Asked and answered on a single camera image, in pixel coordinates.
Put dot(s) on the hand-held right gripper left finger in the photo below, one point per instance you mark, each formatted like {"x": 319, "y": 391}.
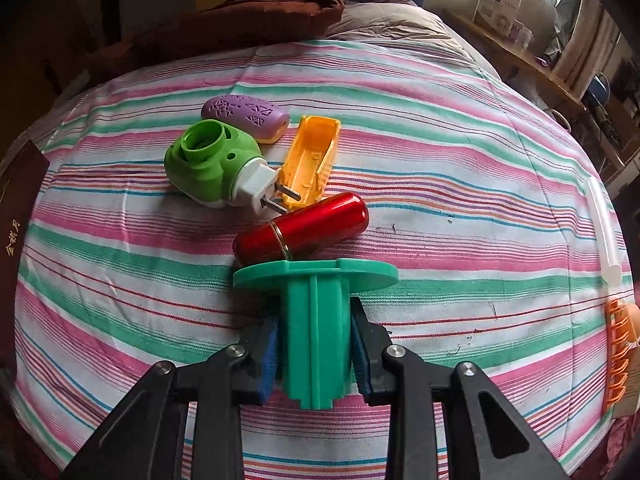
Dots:
{"x": 267, "y": 360}

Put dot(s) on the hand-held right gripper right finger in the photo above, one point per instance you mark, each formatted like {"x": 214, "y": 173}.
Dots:
{"x": 362, "y": 355}

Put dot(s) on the green plastic spool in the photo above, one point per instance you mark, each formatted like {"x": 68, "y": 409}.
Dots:
{"x": 312, "y": 335}

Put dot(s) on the orange plastic case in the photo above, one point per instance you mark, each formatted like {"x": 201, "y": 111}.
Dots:
{"x": 305, "y": 160}

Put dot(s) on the green plug-in device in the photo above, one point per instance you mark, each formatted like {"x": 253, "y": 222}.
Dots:
{"x": 210, "y": 165}

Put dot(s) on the purple oval case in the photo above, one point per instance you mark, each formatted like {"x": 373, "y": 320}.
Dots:
{"x": 240, "y": 112}

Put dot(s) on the red metal cylinder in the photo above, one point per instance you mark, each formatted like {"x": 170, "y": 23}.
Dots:
{"x": 300, "y": 232}

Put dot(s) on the striped bed sheet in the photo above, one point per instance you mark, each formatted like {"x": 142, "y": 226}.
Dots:
{"x": 450, "y": 185}

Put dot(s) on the orange hair claw clip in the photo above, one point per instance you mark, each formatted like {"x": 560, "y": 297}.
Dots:
{"x": 617, "y": 320}

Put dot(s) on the white plastic tube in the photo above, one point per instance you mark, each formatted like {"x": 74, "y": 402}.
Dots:
{"x": 602, "y": 230}

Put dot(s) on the dark red booklet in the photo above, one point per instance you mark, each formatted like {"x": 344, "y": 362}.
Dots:
{"x": 20, "y": 210}

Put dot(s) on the beige duvet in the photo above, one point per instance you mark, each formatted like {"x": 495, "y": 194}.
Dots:
{"x": 400, "y": 25}

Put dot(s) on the wooden side table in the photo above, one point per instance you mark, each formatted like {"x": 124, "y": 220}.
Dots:
{"x": 525, "y": 60}

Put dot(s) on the brown quilt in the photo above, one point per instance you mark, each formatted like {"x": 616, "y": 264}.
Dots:
{"x": 250, "y": 15}

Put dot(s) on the blue container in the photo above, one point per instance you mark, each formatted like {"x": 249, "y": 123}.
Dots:
{"x": 598, "y": 89}

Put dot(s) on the white cardboard box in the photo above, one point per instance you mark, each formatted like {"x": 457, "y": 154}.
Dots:
{"x": 495, "y": 7}

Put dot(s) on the pale patterned curtain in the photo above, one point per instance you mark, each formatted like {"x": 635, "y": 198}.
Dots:
{"x": 585, "y": 50}

